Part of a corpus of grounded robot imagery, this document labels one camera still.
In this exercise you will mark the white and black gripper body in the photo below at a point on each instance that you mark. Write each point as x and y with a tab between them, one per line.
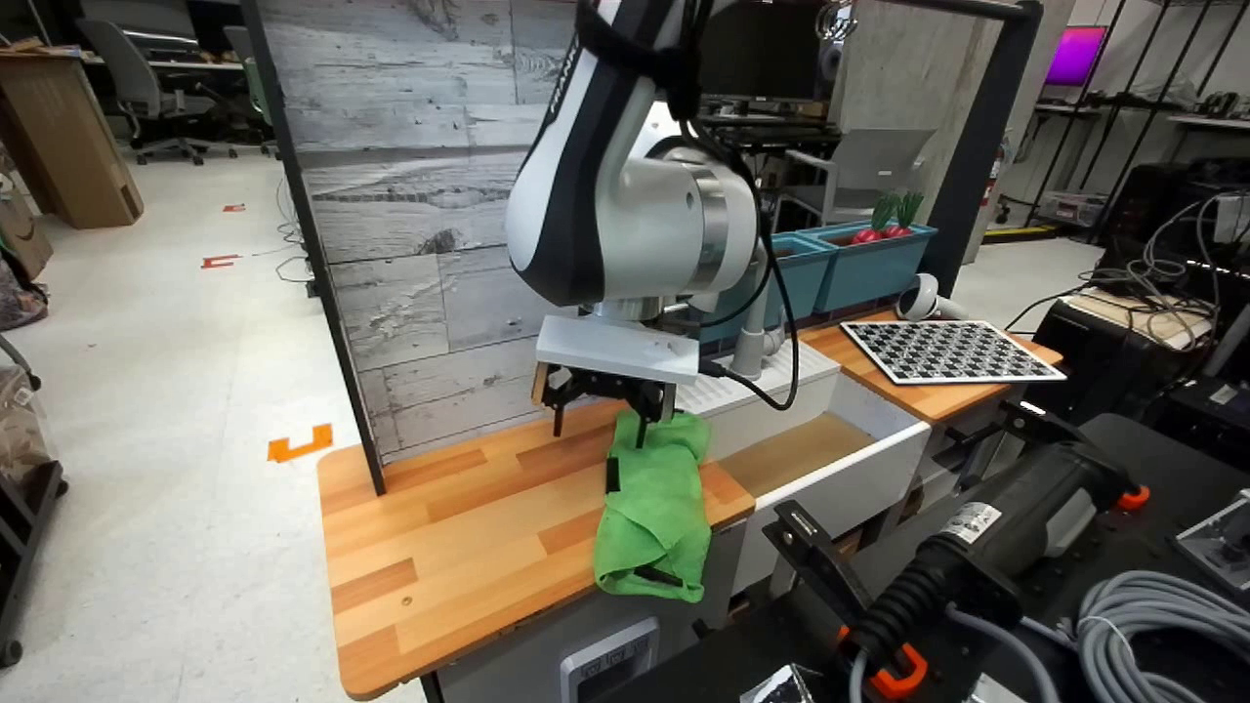
618	348

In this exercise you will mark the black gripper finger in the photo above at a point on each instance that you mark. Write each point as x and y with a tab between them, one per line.
559	395
646	411

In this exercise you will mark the green towel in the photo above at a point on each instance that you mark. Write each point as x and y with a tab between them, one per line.
649	512

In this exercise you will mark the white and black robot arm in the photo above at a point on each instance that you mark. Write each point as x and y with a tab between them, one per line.
600	218

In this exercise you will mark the teal plastic bin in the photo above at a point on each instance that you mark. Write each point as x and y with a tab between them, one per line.
810	276
878	276

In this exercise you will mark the white sink basin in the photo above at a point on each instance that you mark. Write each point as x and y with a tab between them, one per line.
863	488

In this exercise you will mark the black bar clamp orange tips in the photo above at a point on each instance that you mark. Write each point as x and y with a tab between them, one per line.
834	570

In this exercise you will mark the grey electrical outlet box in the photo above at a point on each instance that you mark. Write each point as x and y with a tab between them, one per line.
611	665

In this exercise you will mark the grey wood-print backdrop panel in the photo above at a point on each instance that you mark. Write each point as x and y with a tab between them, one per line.
391	195

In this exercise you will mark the red items in bin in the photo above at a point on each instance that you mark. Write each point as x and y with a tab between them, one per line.
878	236

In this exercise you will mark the orange floor tape marker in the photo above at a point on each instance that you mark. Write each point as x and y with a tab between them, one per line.
281	451

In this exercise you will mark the small white object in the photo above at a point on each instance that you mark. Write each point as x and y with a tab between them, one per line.
928	299

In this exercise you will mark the checkerboard calibration board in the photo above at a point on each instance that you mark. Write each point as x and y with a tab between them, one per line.
950	352

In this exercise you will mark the green item in bin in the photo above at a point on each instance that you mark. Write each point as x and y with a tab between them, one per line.
898	213

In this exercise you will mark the black monitor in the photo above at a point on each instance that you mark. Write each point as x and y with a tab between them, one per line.
766	44

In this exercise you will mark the black device with white label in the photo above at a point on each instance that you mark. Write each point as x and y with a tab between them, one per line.
1031	512

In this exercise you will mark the grey office chair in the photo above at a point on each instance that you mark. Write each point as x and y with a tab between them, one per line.
132	80

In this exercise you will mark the monitor with purple screen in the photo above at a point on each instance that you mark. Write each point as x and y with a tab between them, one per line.
1077	55

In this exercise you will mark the black cart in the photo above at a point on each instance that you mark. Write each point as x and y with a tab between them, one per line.
27	522

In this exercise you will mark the wooden cabinet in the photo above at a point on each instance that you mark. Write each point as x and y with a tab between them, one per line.
71	143

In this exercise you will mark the black slanted frame post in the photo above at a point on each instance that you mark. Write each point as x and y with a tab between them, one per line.
316	248

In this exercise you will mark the black frame with crossbar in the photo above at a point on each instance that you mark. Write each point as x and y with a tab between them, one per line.
980	158

